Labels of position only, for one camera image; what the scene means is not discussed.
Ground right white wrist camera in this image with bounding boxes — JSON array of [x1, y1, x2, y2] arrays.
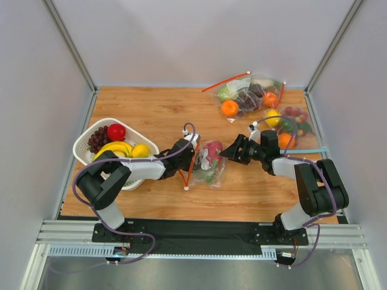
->
[[248, 121, 261, 142]]

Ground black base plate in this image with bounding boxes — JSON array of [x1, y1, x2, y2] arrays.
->
[[91, 219, 308, 253]]

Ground orange-zip bag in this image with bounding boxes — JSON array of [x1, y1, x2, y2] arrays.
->
[[201, 71, 263, 123], [250, 73, 287, 109], [179, 140, 226, 192]]

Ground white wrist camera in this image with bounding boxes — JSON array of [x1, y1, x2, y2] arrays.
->
[[248, 121, 261, 142], [183, 134, 201, 149]]

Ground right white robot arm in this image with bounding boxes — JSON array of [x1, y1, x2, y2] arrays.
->
[[220, 130, 350, 240]]

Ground white slotted cable duct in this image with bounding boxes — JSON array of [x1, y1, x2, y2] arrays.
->
[[47, 244, 277, 260]]

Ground red fake apple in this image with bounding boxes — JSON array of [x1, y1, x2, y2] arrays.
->
[[107, 123, 126, 141]]

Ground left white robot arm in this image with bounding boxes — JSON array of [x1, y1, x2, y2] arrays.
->
[[73, 134, 235, 231]]

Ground green fake avocado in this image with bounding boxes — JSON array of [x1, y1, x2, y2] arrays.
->
[[279, 118, 298, 134]]

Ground white fake radish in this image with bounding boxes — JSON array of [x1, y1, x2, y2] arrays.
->
[[250, 79, 274, 89]]

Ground green fake cabbage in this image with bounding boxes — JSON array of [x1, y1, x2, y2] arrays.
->
[[217, 86, 238, 102]]

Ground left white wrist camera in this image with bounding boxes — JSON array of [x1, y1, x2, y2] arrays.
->
[[183, 134, 201, 149]]

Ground left aluminium frame post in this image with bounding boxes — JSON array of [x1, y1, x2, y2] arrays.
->
[[41, 0, 99, 94]]

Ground white perforated plastic basket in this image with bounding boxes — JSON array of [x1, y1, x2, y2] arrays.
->
[[73, 117, 160, 192]]

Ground yellow fake banana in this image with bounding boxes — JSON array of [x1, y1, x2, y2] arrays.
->
[[94, 141, 132, 160]]

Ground yellow fake apple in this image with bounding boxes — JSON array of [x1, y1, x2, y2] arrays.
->
[[265, 109, 281, 127]]

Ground orange fake fruit middle bag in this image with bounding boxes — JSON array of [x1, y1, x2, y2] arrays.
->
[[262, 92, 278, 108]]

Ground blue-zip clear bag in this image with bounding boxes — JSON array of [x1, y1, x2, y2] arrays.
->
[[264, 106, 329, 154]]

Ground aluminium corner frame post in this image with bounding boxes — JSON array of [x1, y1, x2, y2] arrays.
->
[[305, 0, 366, 94]]

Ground orange fake fruit blue bag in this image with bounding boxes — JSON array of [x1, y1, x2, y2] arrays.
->
[[278, 133, 296, 150]]

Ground red dragon fruit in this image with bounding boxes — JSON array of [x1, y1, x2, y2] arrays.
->
[[200, 140, 223, 185]]

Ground yellow fake pear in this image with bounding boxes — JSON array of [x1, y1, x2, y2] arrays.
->
[[131, 144, 150, 158]]

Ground dark purple fake grapes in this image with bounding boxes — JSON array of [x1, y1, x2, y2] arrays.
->
[[236, 84, 264, 116]]

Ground orange fake fruit left bag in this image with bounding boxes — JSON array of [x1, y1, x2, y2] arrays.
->
[[221, 100, 239, 118]]

